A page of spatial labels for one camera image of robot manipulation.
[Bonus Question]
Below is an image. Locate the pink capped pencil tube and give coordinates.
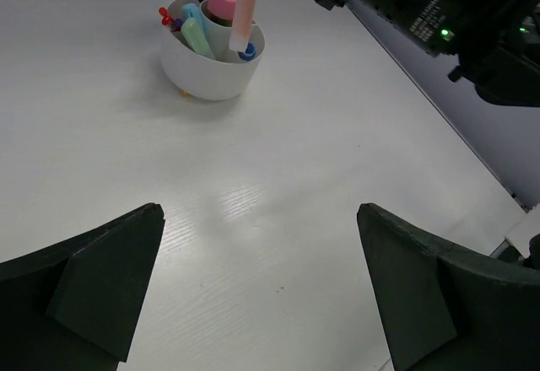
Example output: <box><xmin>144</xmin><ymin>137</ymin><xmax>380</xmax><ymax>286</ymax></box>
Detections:
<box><xmin>207</xmin><ymin>0</ymin><xmax>237</xmax><ymax>27</ymax></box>

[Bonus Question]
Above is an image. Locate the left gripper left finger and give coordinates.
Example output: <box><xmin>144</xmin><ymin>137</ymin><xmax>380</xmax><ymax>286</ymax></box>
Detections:
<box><xmin>1</xmin><ymin>203</ymin><xmax>165</xmax><ymax>370</ymax></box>

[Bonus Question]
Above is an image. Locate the white round desk organizer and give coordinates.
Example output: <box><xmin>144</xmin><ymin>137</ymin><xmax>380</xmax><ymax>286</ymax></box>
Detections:
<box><xmin>160</xmin><ymin>2</ymin><xmax>265</xmax><ymax>100</ymax></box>

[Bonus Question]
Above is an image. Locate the red pen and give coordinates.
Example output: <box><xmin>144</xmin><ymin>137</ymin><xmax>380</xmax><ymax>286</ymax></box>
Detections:
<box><xmin>159</xmin><ymin>7</ymin><xmax>177</xmax><ymax>32</ymax></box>

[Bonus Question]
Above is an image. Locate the clear spray bottle blue cap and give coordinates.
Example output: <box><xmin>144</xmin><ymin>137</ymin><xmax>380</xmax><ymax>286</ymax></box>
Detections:
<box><xmin>238</xmin><ymin>41</ymin><xmax>257</xmax><ymax>62</ymax></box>

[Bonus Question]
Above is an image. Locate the orange pastel highlighter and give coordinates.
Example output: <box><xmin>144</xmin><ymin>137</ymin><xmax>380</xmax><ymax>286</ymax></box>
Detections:
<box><xmin>229</xmin><ymin>0</ymin><xmax>257</xmax><ymax>52</ymax></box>

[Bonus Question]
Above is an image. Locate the blue pastel highlighter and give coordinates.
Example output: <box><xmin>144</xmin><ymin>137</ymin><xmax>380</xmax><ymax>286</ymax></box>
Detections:
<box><xmin>181</xmin><ymin>3</ymin><xmax>206</xmax><ymax>35</ymax></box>

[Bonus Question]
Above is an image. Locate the green pastel highlighter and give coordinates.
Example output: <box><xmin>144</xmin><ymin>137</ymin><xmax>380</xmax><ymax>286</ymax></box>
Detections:
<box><xmin>181</xmin><ymin>18</ymin><xmax>215</xmax><ymax>60</ymax></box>

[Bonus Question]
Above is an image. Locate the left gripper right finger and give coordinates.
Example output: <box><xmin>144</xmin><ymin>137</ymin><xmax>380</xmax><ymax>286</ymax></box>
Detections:
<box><xmin>357</xmin><ymin>203</ymin><xmax>539</xmax><ymax>370</ymax></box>

